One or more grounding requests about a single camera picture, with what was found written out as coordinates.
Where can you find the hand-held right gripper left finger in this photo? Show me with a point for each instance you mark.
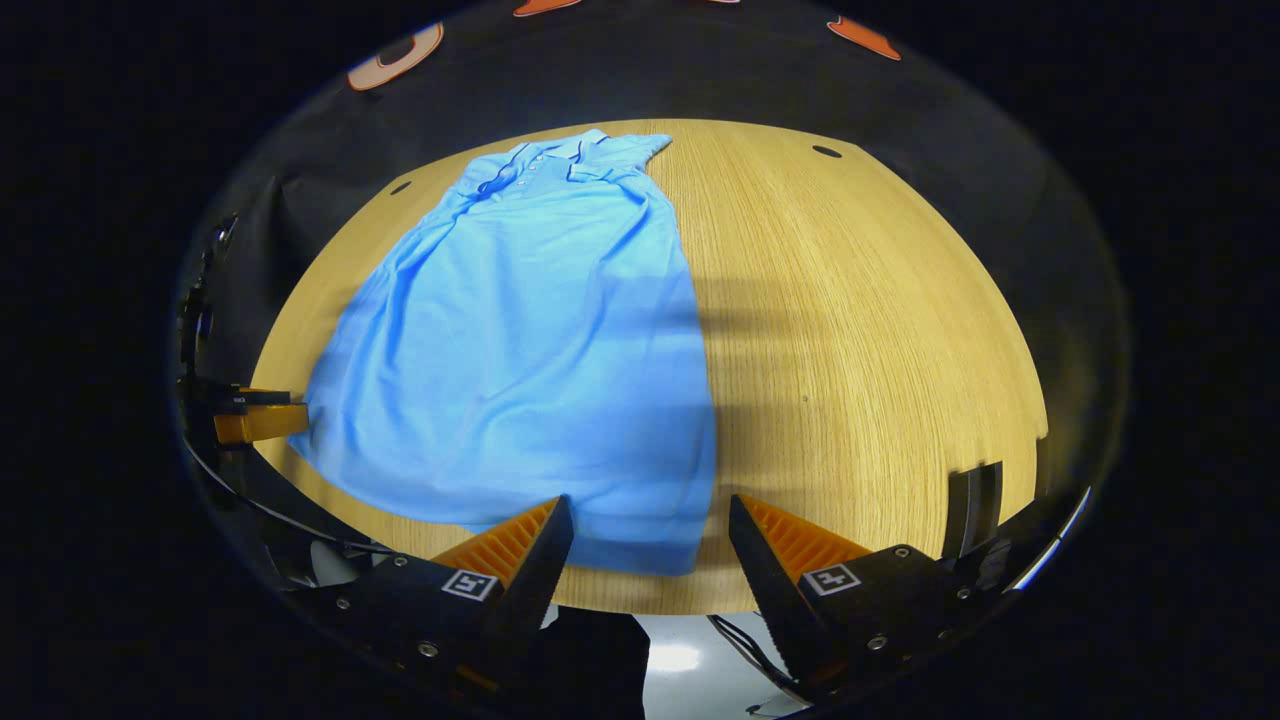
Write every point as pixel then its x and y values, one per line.
pixel 540 580

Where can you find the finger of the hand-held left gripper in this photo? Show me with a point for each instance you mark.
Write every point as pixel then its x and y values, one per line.
pixel 260 422

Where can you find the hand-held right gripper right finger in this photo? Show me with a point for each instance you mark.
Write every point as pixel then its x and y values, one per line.
pixel 770 600

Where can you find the light blue T-shirt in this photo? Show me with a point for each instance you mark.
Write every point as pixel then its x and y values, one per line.
pixel 520 350

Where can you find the dark slatted object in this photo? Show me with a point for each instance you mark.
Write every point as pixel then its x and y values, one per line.
pixel 975 510

